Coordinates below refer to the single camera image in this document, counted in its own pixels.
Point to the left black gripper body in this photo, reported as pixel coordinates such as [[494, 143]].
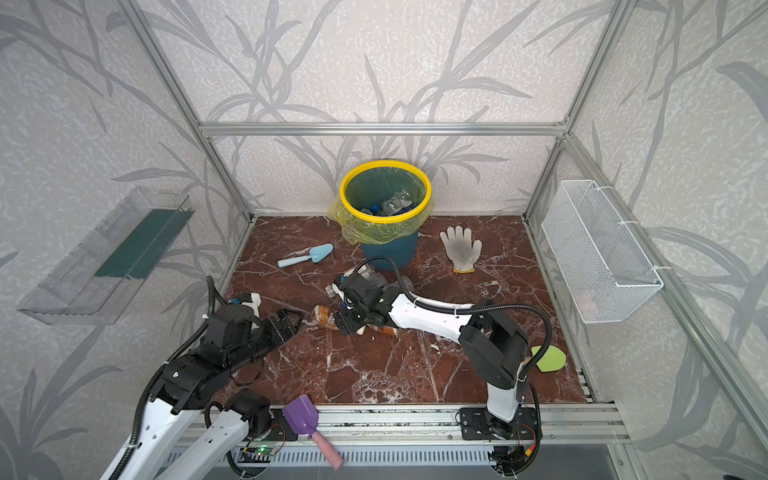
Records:
[[274, 330]]

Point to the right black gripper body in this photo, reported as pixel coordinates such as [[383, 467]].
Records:
[[346, 317]]

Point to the square clear bottle blue cap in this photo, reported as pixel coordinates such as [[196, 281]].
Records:
[[379, 280]]

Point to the brown coffee bottle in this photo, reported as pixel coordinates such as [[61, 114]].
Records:
[[325, 317], [384, 329]]

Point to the clear bottle blue white label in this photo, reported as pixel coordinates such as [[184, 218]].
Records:
[[405, 281]]

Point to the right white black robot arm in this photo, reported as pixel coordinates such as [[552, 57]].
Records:
[[496, 346]]

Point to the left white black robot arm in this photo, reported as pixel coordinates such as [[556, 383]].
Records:
[[178, 430]]

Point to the yellow plastic bin liner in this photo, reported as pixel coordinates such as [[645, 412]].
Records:
[[356, 230]]

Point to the teal bin with yellow rim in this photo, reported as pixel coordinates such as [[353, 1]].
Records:
[[370, 184]]

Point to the light blue garden trowel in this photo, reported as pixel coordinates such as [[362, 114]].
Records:
[[315, 255]]

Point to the white knitted work glove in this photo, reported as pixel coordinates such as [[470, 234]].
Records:
[[461, 248]]

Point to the purple scoop with pink handle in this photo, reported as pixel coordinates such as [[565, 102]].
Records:
[[302, 417]]

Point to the green circuit board with wires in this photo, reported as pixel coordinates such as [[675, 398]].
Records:
[[259, 453]]

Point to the clear acrylic wall shelf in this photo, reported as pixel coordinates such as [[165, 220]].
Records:
[[95, 283]]

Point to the wooden handled green tool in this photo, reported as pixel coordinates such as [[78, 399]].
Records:
[[553, 360]]

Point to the white wire mesh basket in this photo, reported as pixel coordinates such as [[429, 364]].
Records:
[[607, 273]]

